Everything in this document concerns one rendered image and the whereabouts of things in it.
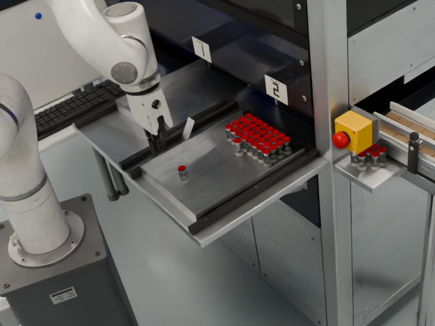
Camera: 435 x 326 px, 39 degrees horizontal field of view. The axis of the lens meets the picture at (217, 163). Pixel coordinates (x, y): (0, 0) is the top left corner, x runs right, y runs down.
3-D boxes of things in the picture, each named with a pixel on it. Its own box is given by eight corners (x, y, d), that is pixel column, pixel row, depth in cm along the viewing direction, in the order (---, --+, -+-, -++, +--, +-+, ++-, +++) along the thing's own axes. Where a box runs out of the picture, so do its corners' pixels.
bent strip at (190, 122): (192, 133, 172) (188, 116, 168) (199, 138, 170) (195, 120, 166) (151, 156, 166) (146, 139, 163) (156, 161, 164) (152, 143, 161)
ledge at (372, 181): (372, 145, 159) (372, 140, 157) (412, 167, 150) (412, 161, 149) (333, 170, 153) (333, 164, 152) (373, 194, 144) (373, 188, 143)
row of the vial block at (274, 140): (244, 129, 169) (242, 115, 167) (287, 156, 157) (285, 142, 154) (238, 132, 169) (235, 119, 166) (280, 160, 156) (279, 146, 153)
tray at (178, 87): (206, 65, 201) (204, 55, 199) (255, 93, 183) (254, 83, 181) (118, 109, 188) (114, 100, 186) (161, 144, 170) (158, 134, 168)
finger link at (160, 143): (166, 129, 127) (173, 154, 132) (158, 123, 130) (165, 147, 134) (154, 136, 126) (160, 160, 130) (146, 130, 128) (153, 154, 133)
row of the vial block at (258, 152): (232, 136, 168) (229, 122, 165) (274, 164, 155) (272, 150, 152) (225, 140, 167) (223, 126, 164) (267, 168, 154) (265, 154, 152)
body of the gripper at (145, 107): (168, 80, 120) (179, 126, 127) (142, 64, 127) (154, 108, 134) (136, 96, 117) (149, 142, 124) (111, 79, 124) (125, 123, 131)
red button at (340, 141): (342, 139, 144) (341, 125, 142) (354, 146, 141) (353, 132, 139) (330, 146, 143) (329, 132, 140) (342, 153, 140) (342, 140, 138)
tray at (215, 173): (243, 119, 173) (241, 109, 171) (305, 159, 155) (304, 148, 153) (142, 176, 160) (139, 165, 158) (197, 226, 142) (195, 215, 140)
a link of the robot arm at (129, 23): (156, 80, 116) (158, 57, 123) (140, 17, 108) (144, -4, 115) (113, 86, 117) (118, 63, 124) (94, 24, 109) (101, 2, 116)
